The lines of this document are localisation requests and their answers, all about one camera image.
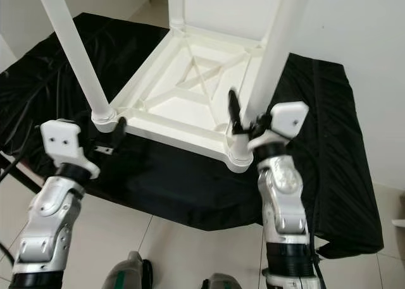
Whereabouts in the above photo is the black tablecloth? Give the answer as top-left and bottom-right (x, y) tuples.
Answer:
(0, 12), (385, 258)

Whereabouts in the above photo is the silver robot left leg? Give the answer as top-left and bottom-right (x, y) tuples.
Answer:
(113, 251), (154, 289)

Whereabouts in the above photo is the white plastic table top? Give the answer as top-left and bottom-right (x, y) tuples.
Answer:
(108, 25), (270, 174)

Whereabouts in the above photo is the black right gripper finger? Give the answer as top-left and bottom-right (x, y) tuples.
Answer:
(227, 90), (243, 133)

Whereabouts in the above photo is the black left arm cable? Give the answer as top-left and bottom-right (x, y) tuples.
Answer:
(0, 149), (40, 264)

